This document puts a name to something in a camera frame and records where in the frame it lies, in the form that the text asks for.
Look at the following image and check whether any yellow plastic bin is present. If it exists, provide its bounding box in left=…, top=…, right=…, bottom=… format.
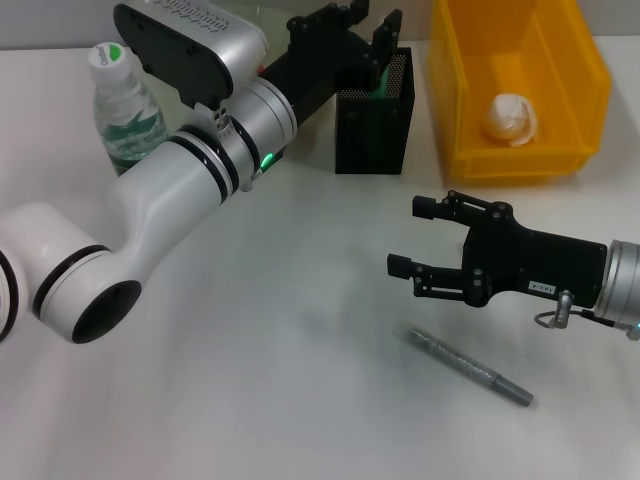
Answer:
left=428, top=0, right=614, bottom=187

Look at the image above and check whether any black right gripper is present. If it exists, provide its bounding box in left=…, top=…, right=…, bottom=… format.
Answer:
left=386, top=188, right=610, bottom=310

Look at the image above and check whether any green pen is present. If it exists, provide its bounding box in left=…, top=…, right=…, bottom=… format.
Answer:
left=371, top=66, right=395, bottom=100

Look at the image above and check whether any clear water bottle green label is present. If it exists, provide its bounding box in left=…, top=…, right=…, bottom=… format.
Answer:
left=87, top=42, right=171, bottom=179

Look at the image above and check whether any left gripper cable with plugs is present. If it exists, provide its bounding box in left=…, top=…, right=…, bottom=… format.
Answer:
left=242, top=167, right=265, bottom=194

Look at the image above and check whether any gripper cable with plugs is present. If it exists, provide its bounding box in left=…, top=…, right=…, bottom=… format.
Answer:
left=242, top=167, right=265, bottom=194
left=533, top=288, right=640, bottom=332

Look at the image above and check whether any pale green glass bowl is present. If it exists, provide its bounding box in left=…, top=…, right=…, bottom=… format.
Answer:
left=234, top=2, right=306, bottom=56

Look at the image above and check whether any white garlic bulb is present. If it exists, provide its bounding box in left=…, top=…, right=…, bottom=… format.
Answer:
left=481, top=92, right=541, bottom=150

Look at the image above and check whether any black mesh pen holder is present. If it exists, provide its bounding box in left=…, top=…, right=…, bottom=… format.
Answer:
left=334, top=46, right=417, bottom=175

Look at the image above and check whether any grey marker pen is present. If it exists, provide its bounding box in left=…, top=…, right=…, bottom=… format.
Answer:
left=394, top=323, right=535, bottom=409

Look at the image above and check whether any right gripper cable with plugs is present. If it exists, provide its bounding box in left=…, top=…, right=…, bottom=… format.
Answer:
left=533, top=288, right=640, bottom=332

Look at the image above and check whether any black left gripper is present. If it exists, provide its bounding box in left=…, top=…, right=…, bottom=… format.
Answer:
left=259, top=0, right=404, bottom=127

